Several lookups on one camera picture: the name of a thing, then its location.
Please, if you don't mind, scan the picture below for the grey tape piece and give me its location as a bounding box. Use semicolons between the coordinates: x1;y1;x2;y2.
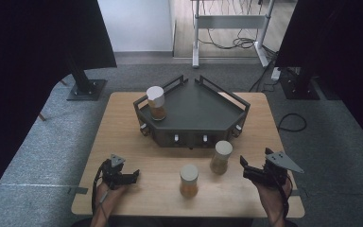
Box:
67;186;89;195
287;187;310;198

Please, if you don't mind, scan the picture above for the white desk frame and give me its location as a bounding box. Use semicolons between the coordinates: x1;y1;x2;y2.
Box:
190;0;278;69

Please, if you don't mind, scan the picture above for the person's dark clothing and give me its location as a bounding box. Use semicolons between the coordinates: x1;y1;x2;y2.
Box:
71;216;299;227

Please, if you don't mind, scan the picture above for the person's right hand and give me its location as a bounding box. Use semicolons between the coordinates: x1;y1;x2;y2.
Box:
253;178;293;211

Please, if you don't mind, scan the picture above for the white power strip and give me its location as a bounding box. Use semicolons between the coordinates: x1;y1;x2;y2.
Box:
270;66;282;81

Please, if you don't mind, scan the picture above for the glass jar orange spice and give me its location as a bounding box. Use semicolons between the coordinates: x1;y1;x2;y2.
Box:
179;164;199;200

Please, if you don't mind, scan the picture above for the black looped floor cable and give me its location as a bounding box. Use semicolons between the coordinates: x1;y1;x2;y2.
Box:
277;113;308;133

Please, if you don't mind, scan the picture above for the left hand-held gripper cable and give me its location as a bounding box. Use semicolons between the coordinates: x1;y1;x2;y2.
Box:
91;162;110;218

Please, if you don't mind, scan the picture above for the black stand with base plate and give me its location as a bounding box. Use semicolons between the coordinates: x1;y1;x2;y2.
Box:
280;66;321;101
65;55;108;102

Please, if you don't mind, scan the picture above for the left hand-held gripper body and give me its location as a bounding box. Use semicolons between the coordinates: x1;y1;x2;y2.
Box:
100;153;130;191

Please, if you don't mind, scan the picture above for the black corner rack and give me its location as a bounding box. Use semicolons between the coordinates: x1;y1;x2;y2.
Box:
132;74;251;149

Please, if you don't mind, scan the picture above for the bundle of black cables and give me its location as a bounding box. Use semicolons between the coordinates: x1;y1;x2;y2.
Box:
198;0;280;51

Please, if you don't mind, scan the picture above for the hand-held gripper cable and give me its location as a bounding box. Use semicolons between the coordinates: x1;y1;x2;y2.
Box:
91;162;110;218
273;174;294;220

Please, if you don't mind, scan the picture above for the right hand-held gripper cable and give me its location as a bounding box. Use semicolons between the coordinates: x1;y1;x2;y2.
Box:
273;174;294;220

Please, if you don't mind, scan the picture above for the person's left hand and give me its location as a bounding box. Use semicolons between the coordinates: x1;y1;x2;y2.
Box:
95;182;129;207

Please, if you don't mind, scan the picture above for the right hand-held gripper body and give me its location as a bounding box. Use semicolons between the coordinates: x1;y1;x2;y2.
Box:
253;147;305;190

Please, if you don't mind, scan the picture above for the black curtain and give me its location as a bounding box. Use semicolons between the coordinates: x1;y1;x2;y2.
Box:
275;0;363;156
0;0;118;209

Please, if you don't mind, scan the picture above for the glass jar dark brown spice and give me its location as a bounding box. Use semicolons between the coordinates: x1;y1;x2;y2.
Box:
146;85;167;122

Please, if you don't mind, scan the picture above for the glass jar pale brown spice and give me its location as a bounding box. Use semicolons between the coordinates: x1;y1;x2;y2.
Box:
209;140;233;176

